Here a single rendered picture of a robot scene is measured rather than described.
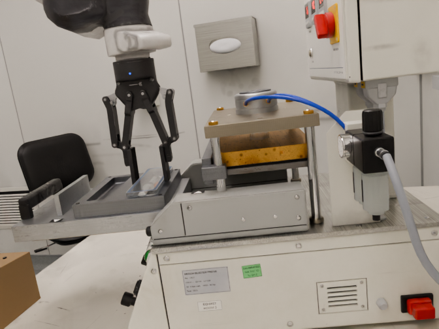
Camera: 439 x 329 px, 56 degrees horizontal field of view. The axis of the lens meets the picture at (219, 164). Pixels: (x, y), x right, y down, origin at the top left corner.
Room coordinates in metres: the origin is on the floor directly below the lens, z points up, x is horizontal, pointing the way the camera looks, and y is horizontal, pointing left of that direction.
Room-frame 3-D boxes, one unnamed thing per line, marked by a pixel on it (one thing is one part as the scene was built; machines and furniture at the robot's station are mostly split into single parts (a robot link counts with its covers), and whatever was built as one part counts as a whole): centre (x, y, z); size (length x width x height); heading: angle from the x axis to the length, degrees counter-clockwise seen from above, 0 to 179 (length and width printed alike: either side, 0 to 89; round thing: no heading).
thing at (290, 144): (0.76, -0.08, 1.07); 0.22 x 0.17 x 0.10; 176
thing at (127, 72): (0.78, 0.13, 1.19); 0.08 x 0.08 x 0.09
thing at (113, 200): (0.79, 0.18, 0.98); 0.20 x 0.17 x 0.03; 176
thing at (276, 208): (0.64, 0.00, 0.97); 0.26 x 0.05 x 0.07; 86
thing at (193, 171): (0.91, -0.02, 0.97); 0.25 x 0.05 x 0.07; 86
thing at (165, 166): (0.78, 0.10, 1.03); 0.03 x 0.01 x 0.07; 176
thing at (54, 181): (0.80, 0.36, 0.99); 0.15 x 0.02 x 0.04; 176
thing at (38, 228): (0.79, 0.22, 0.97); 0.30 x 0.22 x 0.08; 86
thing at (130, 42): (0.77, 0.12, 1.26); 0.13 x 0.12 x 0.05; 176
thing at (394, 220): (0.77, -0.12, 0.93); 0.46 x 0.35 x 0.01; 86
